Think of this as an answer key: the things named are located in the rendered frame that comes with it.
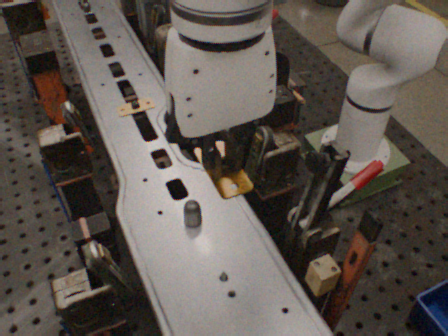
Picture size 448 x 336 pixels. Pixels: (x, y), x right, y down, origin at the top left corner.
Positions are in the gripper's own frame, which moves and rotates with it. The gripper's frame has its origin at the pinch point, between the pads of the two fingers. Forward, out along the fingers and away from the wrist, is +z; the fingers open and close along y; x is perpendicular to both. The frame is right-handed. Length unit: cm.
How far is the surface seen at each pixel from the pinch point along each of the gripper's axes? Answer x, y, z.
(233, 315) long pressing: 6.2, 1.3, 27.5
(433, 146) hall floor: -73, -162, 127
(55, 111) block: -76, 18, 43
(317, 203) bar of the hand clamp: 1.5, -14.0, 14.4
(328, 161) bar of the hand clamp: 0.9, -14.7, 6.8
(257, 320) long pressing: 8.4, -1.5, 27.5
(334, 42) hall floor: -186, -175, 127
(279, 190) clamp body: -15.3, -19.3, 31.9
